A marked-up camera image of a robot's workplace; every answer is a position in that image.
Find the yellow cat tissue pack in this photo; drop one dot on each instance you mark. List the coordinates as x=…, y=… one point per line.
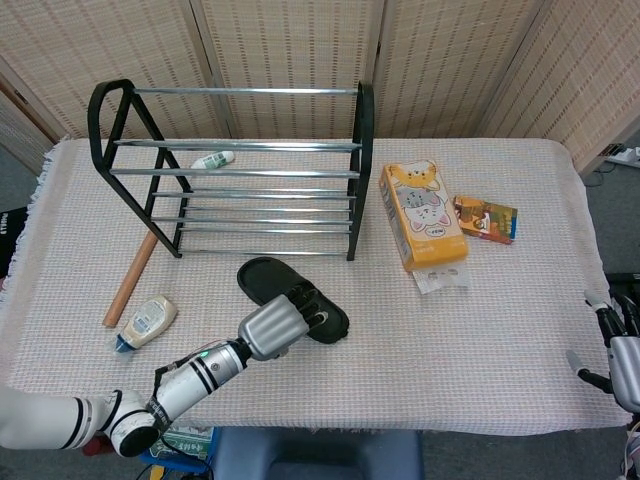
x=425, y=220

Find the black flat device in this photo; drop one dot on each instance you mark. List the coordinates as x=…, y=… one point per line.
x=624, y=281

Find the white power strip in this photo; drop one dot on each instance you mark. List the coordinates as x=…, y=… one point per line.
x=626, y=156

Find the wooden rolling stick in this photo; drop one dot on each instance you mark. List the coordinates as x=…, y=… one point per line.
x=125, y=290

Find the blue padded seat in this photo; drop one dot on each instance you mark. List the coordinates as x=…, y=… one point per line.
x=320, y=455

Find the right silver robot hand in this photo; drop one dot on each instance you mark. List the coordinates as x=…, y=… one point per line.
x=625, y=365

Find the black metal shoe rack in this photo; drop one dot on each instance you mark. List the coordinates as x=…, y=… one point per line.
x=362, y=175

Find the beige woven folding screen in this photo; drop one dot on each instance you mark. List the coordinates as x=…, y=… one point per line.
x=300, y=50

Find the cream squeeze sauce bottle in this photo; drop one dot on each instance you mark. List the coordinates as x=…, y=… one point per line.
x=147, y=320

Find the green blue printed box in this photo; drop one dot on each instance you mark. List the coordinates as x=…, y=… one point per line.
x=182, y=445

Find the small white green bottle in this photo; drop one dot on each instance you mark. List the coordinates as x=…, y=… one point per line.
x=212, y=160

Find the pink checked tablecloth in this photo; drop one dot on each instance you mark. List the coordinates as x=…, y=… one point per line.
x=400, y=360

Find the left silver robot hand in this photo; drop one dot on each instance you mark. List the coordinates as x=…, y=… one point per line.
x=272, y=327

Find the colourful orange snack box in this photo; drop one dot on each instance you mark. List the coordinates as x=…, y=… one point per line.
x=487, y=220

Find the black rubber slipper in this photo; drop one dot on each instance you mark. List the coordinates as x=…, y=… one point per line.
x=265, y=280

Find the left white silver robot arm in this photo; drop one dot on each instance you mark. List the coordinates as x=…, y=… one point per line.
x=200, y=375

